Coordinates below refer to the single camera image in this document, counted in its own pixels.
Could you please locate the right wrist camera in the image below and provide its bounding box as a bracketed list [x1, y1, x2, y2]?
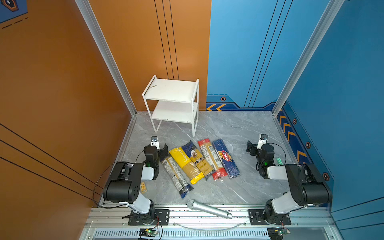
[257, 134, 268, 150]

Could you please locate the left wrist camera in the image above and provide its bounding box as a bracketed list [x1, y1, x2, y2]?
[151, 136, 160, 149]

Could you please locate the small yellow card box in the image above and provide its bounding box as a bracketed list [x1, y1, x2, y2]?
[140, 182, 148, 194]

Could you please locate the white two-tier metal shelf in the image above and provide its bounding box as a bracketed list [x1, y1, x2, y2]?
[142, 76, 199, 137]

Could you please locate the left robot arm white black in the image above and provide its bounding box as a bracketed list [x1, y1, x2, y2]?
[103, 145, 168, 219]

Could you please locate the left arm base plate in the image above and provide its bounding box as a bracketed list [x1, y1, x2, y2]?
[128, 209, 170, 226]

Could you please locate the right green circuit board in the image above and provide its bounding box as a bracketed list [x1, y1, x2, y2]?
[267, 229, 291, 240]

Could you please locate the left green circuit board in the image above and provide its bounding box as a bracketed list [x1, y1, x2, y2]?
[139, 229, 160, 240]

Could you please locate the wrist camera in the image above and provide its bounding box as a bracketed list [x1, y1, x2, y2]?
[257, 134, 268, 150]
[151, 136, 160, 149]

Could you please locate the green toy brick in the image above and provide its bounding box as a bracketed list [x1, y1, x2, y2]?
[276, 158, 283, 166]

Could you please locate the blue Barilla spaghetti box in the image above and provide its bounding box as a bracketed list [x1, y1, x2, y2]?
[212, 139, 241, 179]

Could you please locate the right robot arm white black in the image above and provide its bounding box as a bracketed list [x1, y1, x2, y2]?
[246, 141, 333, 223]

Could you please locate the blue Ankara spaghetti bag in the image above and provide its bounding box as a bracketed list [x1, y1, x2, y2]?
[182, 141, 214, 181]

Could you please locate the green circuit board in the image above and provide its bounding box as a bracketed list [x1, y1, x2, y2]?
[267, 229, 291, 240]
[139, 229, 160, 240]

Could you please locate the clear labelled spaghetti bag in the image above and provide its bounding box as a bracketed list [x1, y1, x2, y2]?
[161, 156, 194, 199]

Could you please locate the red-ended clear spaghetti bag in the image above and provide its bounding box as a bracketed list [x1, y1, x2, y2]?
[198, 139, 228, 181]

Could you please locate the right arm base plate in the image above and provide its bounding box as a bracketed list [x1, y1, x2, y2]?
[248, 209, 292, 226]

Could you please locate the aluminium front rail frame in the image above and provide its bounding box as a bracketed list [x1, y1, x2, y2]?
[80, 204, 343, 240]

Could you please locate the yellow Pastatime spaghetti bag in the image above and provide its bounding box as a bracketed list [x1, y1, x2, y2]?
[169, 147, 205, 185]

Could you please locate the silver microphone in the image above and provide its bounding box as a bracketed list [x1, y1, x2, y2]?
[187, 199, 233, 219]

